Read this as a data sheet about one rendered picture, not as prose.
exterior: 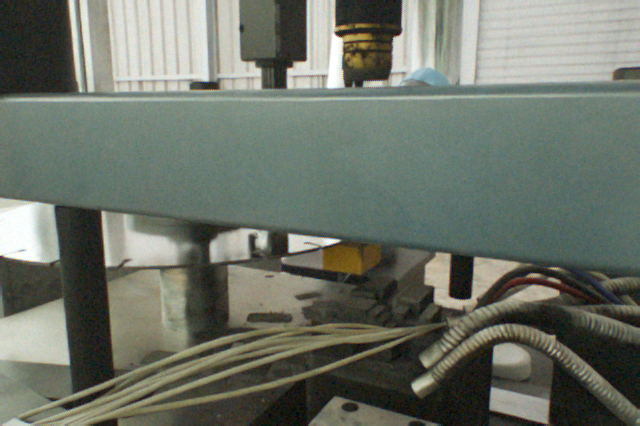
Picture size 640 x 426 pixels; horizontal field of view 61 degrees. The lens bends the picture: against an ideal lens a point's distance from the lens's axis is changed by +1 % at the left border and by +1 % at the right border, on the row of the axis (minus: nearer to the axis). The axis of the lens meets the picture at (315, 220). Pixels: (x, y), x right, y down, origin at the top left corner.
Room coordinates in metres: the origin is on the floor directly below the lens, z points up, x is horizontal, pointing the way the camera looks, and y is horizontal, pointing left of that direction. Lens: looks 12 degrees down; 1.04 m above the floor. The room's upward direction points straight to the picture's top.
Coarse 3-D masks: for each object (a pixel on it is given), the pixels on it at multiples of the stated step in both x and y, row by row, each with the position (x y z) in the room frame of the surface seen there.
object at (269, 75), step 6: (264, 72) 0.45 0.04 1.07; (270, 72) 0.45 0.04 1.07; (276, 72) 0.45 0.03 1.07; (282, 72) 0.45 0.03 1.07; (264, 78) 0.45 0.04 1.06; (270, 78) 0.45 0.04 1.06; (276, 78) 0.45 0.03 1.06; (282, 78) 0.45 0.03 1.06; (264, 84) 0.45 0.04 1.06; (270, 84) 0.45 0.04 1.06; (276, 84) 0.45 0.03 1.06; (282, 84) 0.45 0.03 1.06
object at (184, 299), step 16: (160, 272) 0.45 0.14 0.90; (176, 272) 0.44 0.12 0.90; (192, 272) 0.44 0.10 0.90; (208, 272) 0.44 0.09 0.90; (224, 272) 0.46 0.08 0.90; (176, 288) 0.44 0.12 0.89; (192, 288) 0.44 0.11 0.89; (208, 288) 0.44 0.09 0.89; (224, 288) 0.46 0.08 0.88; (176, 304) 0.44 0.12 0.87; (192, 304) 0.44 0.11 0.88; (208, 304) 0.44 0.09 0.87; (224, 304) 0.46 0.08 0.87; (176, 320) 0.44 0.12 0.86; (192, 320) 0.44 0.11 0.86; (208, 320) 0.44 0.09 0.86; (224, 320) 0.46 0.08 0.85
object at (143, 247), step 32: (0, 224) 0.42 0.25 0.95; (32, 224) 0.42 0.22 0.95; (128, 224) 0.42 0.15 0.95; (0, 256) 0.33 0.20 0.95; (32, 256) 0.32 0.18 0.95; (128, 256) 0.32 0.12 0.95; (160, 256) 0.32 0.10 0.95; (192, 256) 0.32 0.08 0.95; (224, 256) 0.32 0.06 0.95; (256, 256) 0.32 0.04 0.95; (288, 256) 0.33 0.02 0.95
